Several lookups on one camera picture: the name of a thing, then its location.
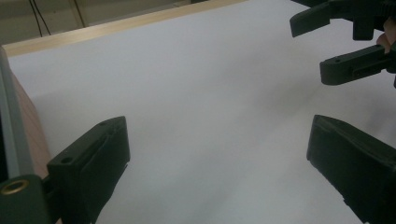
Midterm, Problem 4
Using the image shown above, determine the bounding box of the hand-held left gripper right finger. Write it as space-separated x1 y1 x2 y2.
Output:
306 114 396 224

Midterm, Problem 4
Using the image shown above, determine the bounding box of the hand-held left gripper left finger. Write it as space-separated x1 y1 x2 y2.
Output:
46 116 131 224

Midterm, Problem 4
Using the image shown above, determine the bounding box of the wooden table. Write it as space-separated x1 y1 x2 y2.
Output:
1 0 250 58

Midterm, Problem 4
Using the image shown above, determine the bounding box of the black wall cable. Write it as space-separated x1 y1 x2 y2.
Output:
33 0 51 35
28 0 43 37

